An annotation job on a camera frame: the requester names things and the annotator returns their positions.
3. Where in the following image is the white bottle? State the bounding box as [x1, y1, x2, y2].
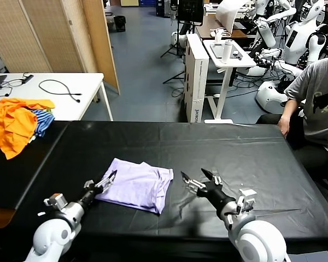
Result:
[220, 39, 234, 64]

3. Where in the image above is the orange garment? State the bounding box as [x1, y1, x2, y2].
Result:
[0, 97, 56, 160]

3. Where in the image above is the lavender t-shirt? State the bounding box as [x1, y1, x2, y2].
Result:
[94, 158, 174, 215]

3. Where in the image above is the white table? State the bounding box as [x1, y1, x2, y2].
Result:
[0, 72, 114, 122]

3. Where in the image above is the person in gray shirt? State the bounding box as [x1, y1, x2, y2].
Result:
[256, 57, 328, 189]

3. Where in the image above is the white standing desk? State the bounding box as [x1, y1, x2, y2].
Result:
[202, 39, 257, 124]

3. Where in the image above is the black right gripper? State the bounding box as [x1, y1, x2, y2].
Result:
[180, 168, 237, 216]

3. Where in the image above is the black trash bin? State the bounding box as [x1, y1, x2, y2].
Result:
[113, 15, 126, 33]

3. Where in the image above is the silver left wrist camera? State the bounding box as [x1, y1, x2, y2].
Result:
[43, 193, 69, 213]

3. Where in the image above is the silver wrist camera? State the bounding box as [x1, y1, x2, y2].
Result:
[43, 193, 69, 213]
[236, 188, 258, 214]

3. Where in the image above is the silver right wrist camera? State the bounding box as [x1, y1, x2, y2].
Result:
[236, 188, 258, 214]

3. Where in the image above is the wooden folding screen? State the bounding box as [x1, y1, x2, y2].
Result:
[0, 0, 120, 95]

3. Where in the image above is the brown desk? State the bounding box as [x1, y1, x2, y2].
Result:
[195, 15, 248, 39]

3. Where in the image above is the tall white cardboard box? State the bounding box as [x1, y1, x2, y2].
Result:
[183, 33, 209, 124]

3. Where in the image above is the blue striped garment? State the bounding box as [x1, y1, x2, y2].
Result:
[29, 108, 55, 138]

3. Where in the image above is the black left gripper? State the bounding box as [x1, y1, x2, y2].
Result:
[80, 169, 118, 209]

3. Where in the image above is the large white humanoid robot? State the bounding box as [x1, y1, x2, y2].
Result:
[257, 0, 328, 81]

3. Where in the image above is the black looped cable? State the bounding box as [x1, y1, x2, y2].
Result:
[38, 79, 83, 103]

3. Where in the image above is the black tripod stand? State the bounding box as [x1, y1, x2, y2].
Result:
[160, 20, 186, 59]

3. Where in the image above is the white headset stand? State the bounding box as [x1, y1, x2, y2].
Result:
[210, 27, 232, 44]

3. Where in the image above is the white curved sheet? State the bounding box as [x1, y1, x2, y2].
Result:
[215, 0, 249, 34]

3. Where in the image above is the black table cover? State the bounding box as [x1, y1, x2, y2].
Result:
[15, 120, 328, 257]

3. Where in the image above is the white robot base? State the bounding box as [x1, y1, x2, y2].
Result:
[255, 80, 291, 114]

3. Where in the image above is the person's right forearm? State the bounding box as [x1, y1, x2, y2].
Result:
[280, 98, 302, 129]

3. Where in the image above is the black side table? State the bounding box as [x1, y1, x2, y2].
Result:
[0, 121, 71, 211]

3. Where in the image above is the thin black cable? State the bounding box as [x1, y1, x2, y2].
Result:
[0, 78, 26, 88]

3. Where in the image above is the white humanoid robot with cylinder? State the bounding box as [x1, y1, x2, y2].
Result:
[252, 0, 297, 48]

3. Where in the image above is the black monitor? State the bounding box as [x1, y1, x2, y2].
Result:
[177, 0, 204, 27]

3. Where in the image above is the white round device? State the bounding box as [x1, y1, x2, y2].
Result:
[171, 31, 186, 46]

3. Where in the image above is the person's right hand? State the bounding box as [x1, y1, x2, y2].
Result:
[277, 114, 291, 138]

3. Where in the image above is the gray tablet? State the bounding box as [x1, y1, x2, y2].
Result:
[209, 43, 241, 59]

